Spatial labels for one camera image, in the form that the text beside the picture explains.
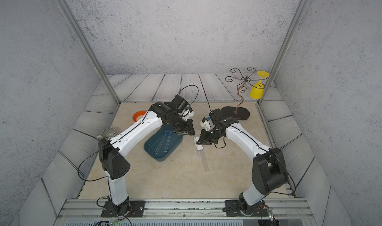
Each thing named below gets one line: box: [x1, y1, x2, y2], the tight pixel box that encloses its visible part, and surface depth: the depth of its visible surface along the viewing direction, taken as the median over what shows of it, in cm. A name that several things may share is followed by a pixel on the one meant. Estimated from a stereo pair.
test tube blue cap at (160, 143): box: [154, 132, 168, 155], surface depth 98 cm
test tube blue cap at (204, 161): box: [198, 149, 209, 173], surface depth 91 cm
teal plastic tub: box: [143, 123, 184, 162], surface depth 96 cm
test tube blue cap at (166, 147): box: [164, 131, 172, 153], surface depth 97 cm
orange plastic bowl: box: [132, 110, 147, 123], surface depth 110 cm
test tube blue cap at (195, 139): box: [192, 135, 200, 151], surface depth 80 cm
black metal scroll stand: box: [221, 67, 268, 121], surface depth 98 cm
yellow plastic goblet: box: [249, 70, 271, 100], surface depth 99 cm
